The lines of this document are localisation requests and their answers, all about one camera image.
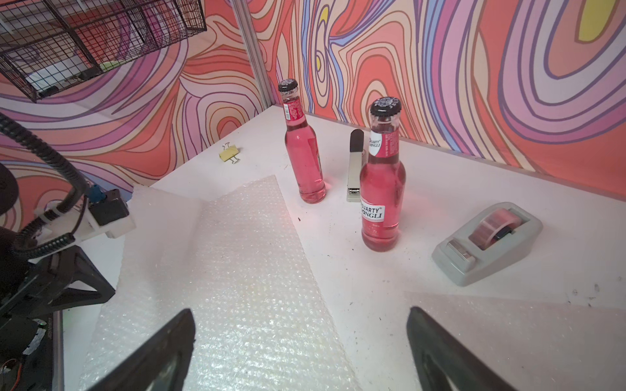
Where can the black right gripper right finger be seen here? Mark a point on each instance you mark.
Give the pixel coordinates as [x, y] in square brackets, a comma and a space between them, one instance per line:
[442, 362]

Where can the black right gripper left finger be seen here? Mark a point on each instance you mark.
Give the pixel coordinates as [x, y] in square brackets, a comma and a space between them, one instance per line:
[161, 363]

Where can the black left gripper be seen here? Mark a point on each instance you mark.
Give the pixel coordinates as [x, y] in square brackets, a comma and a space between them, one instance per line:
[58, 282]

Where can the clear bubble wrap sheet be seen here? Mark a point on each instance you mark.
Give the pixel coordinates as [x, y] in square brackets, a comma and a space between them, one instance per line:
[238, 264]

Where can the pink bottle with label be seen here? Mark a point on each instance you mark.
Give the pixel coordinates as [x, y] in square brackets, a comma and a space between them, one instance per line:
[382, 178]

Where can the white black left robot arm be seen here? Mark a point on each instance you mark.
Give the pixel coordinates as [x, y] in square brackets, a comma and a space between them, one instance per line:
[41, 365]

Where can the yellow binder clip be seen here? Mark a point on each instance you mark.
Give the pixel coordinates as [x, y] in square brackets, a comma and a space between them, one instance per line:
[230, 153]

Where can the pink bottle near stapler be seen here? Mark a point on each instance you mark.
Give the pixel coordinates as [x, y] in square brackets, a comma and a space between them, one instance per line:
[301, 145]

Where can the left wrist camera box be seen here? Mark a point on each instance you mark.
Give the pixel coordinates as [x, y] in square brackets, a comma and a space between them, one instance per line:
[106, 214]

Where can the black wire basket left wall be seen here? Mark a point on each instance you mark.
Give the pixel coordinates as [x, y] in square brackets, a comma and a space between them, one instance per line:
[50, 46]

